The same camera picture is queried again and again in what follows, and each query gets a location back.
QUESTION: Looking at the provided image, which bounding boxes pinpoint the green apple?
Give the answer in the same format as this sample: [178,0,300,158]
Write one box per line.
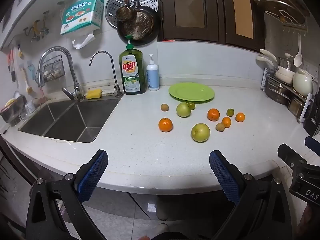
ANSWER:
[176,102,192,118]

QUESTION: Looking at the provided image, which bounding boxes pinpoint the white pot with handle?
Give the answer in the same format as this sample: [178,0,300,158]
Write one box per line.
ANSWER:
[255,49,295,85]

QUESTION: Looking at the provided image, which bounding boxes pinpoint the bicycle shaped wall hook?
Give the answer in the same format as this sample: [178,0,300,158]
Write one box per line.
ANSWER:
[24,11,50,42]

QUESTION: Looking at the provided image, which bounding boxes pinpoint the white wall hook rack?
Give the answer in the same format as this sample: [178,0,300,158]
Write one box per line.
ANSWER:
[264,10,308,37]

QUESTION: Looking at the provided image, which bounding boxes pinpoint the hanging kitchen utensils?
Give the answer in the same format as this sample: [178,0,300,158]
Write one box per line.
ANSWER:
[7,44,24,83]

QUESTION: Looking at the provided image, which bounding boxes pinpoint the black frying pan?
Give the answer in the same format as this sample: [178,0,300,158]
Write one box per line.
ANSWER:
[116,0,162,46]

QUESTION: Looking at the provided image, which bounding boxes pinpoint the thin gooseneck faucet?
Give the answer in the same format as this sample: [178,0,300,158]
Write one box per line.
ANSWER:
[89,51,124,97]

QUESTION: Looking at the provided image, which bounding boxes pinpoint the dark wooden window frame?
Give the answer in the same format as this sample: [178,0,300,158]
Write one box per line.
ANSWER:
[154,0,265,52]

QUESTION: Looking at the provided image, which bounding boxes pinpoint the white blue pump bottle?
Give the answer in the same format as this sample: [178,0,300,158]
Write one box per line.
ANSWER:
[146,54,160,91]

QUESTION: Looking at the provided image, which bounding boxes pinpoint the large orange with stem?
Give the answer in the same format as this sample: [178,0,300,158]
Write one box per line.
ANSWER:
[158,117,173,133]

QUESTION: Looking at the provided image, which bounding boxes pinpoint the white wall cabinet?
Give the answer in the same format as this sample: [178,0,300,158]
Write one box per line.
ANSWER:
[0,0,83,52]

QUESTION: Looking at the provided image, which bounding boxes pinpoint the green dish soap bottle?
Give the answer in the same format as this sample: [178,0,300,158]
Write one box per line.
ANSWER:
[119,35,147,95]

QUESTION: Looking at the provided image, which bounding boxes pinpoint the black wire basket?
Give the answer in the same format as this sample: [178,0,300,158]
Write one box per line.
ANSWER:
[43,54,66,82]

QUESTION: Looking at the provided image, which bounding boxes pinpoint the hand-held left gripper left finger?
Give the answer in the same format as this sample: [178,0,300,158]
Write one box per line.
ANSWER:
[25,149,109,240]

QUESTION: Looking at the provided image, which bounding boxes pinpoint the white wall outlet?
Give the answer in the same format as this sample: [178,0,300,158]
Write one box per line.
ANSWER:
[302,61,320,77]

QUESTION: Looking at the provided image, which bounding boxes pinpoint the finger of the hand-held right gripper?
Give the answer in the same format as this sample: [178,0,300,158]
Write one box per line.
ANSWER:
[277,144,308,174]
[304,136,320,153]

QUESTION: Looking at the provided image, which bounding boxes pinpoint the kitchen paper towel pack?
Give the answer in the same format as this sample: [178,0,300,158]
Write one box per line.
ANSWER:
[60,0,104,36]

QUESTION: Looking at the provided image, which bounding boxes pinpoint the green plate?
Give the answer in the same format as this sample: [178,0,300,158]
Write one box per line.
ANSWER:
[168,83,215,104]

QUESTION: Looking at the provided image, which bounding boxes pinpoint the black box with label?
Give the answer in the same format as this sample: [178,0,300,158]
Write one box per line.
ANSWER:
[303,100,320,136]

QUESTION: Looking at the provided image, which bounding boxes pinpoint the white plastic bag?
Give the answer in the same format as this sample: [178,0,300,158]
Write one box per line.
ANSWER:
[72,31,95,50]

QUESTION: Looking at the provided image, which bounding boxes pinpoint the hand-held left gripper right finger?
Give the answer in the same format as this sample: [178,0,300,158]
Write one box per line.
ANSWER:
[209,150,293,240]

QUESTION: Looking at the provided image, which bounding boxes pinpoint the dish brush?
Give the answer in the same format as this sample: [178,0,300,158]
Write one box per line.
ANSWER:
[21,65,34,95]

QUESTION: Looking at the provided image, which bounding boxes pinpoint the small copper pot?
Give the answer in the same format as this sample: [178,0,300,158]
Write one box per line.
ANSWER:
[115,0,137,22]

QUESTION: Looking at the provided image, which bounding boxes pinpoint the white ladle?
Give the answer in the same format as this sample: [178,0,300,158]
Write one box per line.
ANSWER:
[293,34,303,67]

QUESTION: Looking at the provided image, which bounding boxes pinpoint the yellow-green apple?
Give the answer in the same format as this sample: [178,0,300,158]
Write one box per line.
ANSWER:
[191,123,211,143]

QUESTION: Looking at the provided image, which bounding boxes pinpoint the yellow sponge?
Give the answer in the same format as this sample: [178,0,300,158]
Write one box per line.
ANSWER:
[86,89,102,99]

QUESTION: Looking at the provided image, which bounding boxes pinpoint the dish drying rack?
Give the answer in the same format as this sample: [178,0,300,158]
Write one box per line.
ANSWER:
[0,91,38,127]

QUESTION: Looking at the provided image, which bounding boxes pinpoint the white ceramic jug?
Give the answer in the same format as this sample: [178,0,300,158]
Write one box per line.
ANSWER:
[292,69,314,97]

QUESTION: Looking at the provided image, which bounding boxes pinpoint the tall steel faucet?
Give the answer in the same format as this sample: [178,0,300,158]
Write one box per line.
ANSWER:
[37,46,84,102]

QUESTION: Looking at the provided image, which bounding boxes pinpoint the white pot rack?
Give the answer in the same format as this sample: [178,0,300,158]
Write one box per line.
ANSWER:
[260,67,314,123]

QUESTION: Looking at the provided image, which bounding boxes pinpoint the metal strainer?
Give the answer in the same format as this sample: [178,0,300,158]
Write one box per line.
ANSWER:
[122,11,154,40]

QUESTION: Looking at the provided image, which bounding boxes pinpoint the steel sink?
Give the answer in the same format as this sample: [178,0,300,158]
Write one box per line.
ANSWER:
[17,99,121,144]

